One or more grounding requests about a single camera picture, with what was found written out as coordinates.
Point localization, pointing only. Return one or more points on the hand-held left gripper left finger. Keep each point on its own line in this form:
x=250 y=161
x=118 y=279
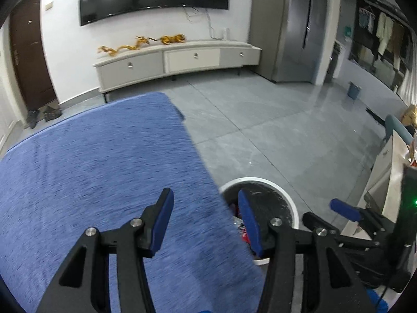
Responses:
x=161 y=225

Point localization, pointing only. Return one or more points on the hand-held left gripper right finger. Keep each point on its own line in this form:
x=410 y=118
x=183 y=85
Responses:
x=249 y=221

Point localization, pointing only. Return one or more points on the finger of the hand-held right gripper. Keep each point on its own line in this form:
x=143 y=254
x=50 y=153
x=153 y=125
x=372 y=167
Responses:
x=314 y=221
x=343 y=208

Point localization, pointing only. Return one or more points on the white round waste bin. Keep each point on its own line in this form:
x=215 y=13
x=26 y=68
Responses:
x=260 y=180

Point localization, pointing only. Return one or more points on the black bin liner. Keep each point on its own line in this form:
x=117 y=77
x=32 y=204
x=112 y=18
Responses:
x=277 y=203

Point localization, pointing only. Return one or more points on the white side counter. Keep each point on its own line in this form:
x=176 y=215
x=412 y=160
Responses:
x=391 y=169

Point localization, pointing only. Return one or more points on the blue fleece blanket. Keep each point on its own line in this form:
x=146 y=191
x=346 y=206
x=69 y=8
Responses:
x=97 y=169

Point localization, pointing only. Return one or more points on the black object on floor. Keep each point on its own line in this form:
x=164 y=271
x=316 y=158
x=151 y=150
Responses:
x=374 y=117

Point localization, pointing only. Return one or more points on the teal chair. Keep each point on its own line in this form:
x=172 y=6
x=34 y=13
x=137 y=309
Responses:
x=395 y=127

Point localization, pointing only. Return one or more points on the yellow fuzzy object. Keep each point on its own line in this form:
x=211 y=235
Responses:
x=410 y=115

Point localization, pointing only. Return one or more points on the small blue bin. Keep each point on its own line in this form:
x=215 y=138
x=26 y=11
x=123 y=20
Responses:
x=354 y=91

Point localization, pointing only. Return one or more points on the dark shoe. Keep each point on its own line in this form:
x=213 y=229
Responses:
x=32 y=119
x=52 y=113

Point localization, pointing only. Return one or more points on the white television cabinet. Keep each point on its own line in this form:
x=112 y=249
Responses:
x=192 y=60

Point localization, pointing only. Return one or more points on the row of hanging clothes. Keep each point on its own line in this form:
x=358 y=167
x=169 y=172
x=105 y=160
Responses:
x=384 y=32

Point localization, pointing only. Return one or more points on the gold dragon figurine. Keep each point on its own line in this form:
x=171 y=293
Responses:
x=125 y=48

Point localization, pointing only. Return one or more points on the gold tiger figurine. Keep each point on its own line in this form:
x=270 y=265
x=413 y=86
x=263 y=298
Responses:
x=172 y=39

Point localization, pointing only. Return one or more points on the grey refrigerator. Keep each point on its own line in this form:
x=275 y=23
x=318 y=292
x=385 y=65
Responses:
x=286 y=29

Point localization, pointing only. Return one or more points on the white router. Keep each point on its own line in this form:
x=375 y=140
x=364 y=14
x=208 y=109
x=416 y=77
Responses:
x=225 y=33

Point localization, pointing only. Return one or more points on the white panelled cabinet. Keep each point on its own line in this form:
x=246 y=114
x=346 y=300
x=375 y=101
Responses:
x=5 y=117

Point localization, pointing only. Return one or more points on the brown door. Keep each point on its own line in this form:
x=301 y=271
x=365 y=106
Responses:
x=31 y=49

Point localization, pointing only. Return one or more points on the white wall switch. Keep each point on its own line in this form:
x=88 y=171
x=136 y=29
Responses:
x=49 y=6

